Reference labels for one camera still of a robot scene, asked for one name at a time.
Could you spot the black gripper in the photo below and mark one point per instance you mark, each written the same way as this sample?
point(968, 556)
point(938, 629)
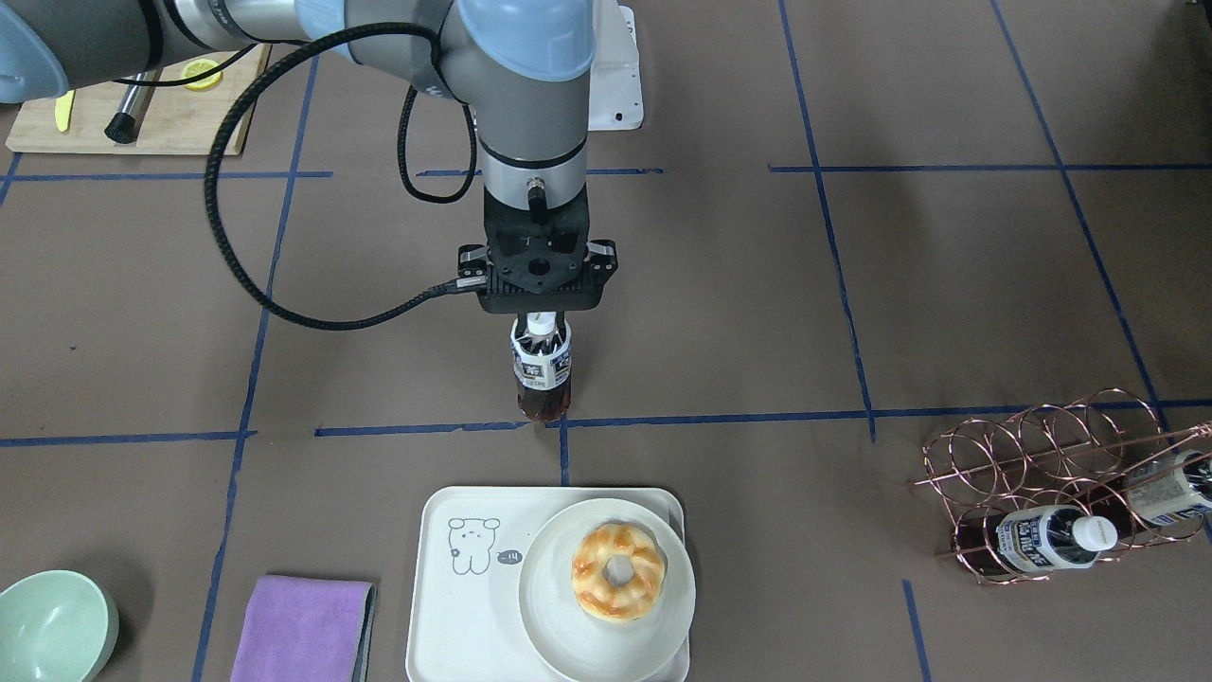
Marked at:
point(471, 262)

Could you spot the tea bottle white cap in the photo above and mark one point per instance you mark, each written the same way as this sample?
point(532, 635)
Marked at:
point(543, 379)

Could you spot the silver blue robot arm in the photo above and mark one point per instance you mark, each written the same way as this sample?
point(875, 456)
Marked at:
point(520, 70)

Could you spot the beige rabbit tray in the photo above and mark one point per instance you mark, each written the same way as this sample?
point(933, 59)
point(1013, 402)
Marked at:
point(493, 596)

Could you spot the white round plate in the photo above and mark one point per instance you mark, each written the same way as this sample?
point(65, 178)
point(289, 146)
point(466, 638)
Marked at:
point(577, 647)

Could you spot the purple folded cloth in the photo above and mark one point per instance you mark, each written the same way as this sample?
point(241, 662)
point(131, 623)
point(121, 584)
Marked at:
point(300, 629)

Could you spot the bamboo cutting board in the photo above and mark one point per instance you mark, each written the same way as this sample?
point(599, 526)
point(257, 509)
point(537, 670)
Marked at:
point(172, 121)

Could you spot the yellow lemon slice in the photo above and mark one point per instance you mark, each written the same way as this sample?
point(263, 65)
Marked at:
point(201, 74)

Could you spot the black steel knife sharpener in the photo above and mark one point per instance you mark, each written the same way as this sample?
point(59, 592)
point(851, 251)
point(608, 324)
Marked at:
point(124, 127)

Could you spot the yellow plastic knife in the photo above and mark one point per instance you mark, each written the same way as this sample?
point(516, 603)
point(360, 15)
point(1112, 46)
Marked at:
point(64, 107)

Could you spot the mint green bowl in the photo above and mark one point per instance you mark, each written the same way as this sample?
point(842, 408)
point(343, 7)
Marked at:
point(56, 625)

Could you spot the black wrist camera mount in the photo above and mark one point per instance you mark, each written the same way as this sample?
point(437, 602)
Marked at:
point(537, 285)

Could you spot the glazed ring pastry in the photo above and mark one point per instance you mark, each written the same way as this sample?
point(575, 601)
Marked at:
point(617, 573)

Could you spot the copper wire bottle rack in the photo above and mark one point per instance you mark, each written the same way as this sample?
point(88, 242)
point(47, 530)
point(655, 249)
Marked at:
point(1051, 454)

